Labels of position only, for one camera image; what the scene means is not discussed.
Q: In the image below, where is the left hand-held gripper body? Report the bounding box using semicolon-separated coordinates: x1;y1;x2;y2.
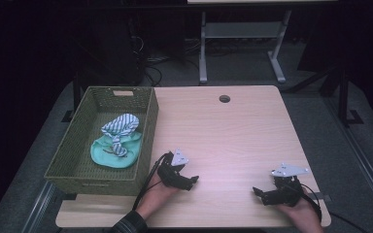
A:
156;148;190;190

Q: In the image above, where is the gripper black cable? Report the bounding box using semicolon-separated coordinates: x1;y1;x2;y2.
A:
131;150;173;212
295;182;370;233

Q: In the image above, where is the person's left hand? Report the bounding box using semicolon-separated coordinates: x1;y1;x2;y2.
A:
135;171;180;221

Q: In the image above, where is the white metal desk frame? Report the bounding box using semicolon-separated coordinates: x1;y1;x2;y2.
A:
187;0;338;85

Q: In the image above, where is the grey metal floor rail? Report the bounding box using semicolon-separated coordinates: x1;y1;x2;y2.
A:
323;96;373;225
20;180;58;233

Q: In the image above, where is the black metal stand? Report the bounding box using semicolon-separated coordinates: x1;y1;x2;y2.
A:
334;62;364;128
60;72;83;124

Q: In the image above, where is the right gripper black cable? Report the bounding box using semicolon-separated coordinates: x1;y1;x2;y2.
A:
295;182;370;233

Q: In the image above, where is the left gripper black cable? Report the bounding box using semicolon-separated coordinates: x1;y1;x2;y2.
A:
131;150;173;212

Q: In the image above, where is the grey tape strip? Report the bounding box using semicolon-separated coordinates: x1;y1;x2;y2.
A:
307;192;332;204

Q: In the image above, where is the bundle of floor cables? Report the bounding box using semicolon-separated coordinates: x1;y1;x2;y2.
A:
142;52;173;87

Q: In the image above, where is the dark computer tower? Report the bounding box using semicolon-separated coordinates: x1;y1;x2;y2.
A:
77;13;145;87

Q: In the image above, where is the person's right hand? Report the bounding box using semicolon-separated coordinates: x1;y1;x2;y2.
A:
275;188;325;233

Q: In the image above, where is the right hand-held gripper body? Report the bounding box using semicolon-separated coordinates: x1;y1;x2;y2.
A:
269;162;311;208

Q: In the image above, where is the green woven basket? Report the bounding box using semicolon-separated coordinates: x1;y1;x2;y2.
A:
44;85;159;197

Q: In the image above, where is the green baby hat striped bow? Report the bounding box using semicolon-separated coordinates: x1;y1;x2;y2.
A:
89;113;143;169

